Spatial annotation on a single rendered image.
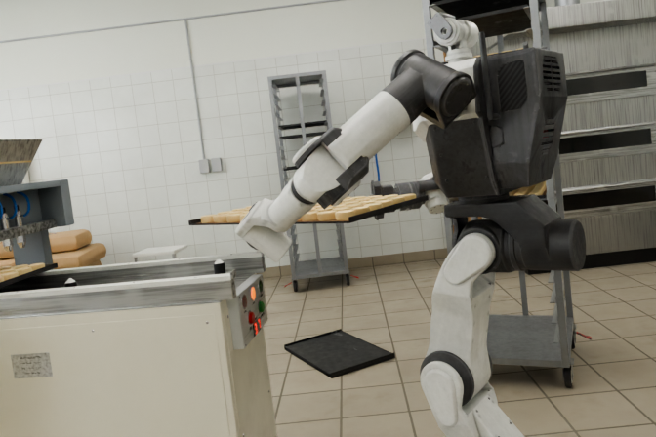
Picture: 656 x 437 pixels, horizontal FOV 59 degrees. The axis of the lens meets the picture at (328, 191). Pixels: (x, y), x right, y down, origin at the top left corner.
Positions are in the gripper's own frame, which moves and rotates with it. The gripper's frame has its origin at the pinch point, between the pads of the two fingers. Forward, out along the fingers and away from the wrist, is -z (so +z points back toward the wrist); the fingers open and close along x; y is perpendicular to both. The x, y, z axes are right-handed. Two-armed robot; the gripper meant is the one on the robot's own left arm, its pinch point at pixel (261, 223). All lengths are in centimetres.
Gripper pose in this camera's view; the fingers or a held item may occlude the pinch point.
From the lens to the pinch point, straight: 157.5
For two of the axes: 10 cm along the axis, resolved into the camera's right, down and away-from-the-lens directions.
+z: 1.3, 0.6, -9.9
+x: -1.1, -9.9, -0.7
